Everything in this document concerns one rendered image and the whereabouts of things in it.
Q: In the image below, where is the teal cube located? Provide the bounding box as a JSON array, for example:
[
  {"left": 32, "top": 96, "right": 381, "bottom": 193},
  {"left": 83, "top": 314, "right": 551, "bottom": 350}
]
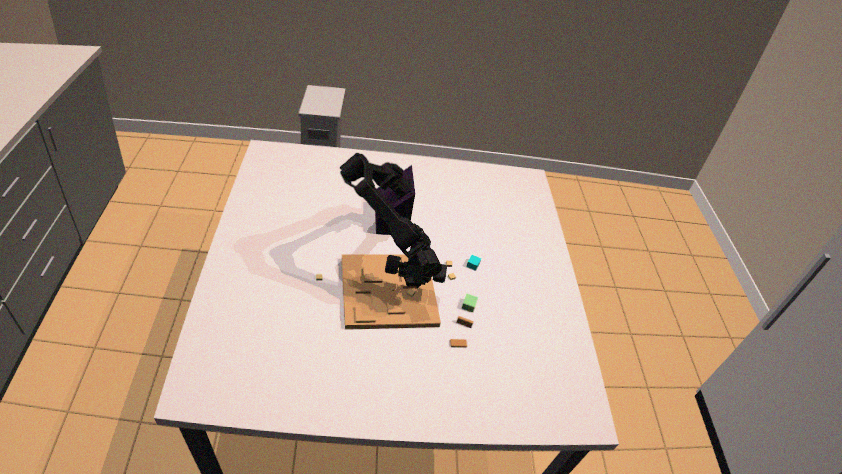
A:
[{"left": 466, "top": 255, "right": 481, "bottom": 271}]

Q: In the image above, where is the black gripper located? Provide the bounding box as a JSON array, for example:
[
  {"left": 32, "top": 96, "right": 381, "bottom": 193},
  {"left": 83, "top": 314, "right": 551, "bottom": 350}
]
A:
[{"left": 385, "top": 255, "right": 447, "bottom": 283}]

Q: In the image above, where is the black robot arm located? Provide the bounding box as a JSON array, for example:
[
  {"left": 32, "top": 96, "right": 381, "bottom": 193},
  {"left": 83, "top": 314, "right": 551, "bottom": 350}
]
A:
[{"left": 340, "top": 153, "right": 442, "bottom": 287}]

